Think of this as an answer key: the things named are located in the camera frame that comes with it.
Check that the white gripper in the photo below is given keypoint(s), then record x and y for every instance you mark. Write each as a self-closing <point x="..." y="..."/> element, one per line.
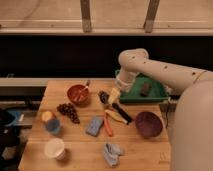
<point x="123" y="83"/>

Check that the black dish brush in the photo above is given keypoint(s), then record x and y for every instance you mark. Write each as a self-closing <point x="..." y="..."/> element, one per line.
<point x="104" y="96"/>

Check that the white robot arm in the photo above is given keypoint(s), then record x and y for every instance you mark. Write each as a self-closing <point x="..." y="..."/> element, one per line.
<point x="192" y="139"/>

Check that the white paper cup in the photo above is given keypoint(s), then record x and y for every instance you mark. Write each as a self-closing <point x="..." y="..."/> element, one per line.
<point x="55" y="149"/>

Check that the orange carrot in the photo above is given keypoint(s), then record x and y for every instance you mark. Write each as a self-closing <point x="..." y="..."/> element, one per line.
<point x="107" y="127"/>

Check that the dark brown block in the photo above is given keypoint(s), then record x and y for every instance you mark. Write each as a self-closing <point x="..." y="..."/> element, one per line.
<point x="145" y="89"/>

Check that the green plastic tray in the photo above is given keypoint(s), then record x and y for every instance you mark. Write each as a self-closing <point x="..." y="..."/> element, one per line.
<point x="157" y="92"/>

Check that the blue sponge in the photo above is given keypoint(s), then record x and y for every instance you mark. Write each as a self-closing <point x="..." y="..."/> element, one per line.
<point x="94" y="126"/>

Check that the orange bowl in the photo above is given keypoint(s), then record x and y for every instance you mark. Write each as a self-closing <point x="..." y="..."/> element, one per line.
<point x="72" y="93"/>

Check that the purple bowl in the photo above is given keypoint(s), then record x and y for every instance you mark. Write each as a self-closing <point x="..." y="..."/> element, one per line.
<point x="148" y="124"/>

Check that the wooden table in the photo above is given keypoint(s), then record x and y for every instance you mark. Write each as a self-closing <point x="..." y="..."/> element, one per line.
<point x="85" y="153"/>

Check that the bunch of dark grapes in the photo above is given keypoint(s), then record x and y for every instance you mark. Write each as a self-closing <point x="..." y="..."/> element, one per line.
<point x="69" y="110"/>

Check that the blue grey cloth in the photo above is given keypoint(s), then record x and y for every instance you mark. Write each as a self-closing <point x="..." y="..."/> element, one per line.
<point x="111" y="153"/>

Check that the orange yellow ball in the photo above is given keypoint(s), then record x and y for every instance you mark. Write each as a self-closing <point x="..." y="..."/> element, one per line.
<point x="47" y="115"/>

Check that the dark equipment at left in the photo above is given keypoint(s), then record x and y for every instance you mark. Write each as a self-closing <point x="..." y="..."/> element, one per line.
<point x="9" y="141"/>

